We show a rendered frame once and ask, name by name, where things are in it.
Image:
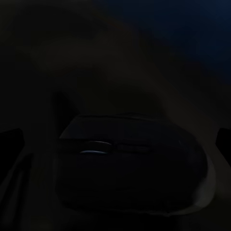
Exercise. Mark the mouse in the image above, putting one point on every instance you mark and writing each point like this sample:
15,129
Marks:
133,163

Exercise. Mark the desk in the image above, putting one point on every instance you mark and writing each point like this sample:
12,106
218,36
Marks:
64,58

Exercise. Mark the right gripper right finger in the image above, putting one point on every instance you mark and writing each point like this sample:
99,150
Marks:
223,142

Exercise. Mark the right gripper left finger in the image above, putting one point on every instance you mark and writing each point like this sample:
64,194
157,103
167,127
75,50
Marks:
11,144

